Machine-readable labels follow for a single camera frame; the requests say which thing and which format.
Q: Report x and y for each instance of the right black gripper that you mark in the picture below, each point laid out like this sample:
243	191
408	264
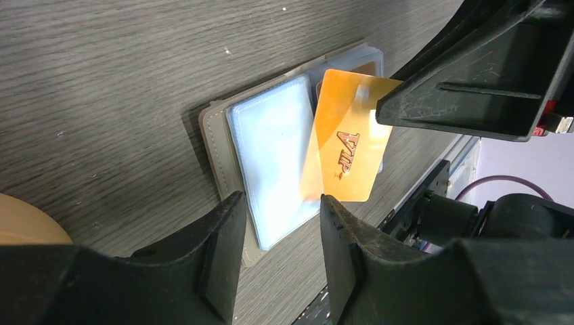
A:
518	86

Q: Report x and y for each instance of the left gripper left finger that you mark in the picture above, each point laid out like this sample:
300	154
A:
188	277

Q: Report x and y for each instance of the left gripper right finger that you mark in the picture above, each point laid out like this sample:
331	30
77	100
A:
374	278

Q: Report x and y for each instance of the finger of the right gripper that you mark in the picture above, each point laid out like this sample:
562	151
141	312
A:
474	24

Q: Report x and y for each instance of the gold credit card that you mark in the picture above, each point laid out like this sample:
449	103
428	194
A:
347	144
368	68

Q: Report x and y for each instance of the grey card holder wallet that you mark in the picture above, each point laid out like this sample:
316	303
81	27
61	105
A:
257	139

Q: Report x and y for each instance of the orange oval tray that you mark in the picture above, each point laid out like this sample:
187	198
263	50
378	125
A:
22	224

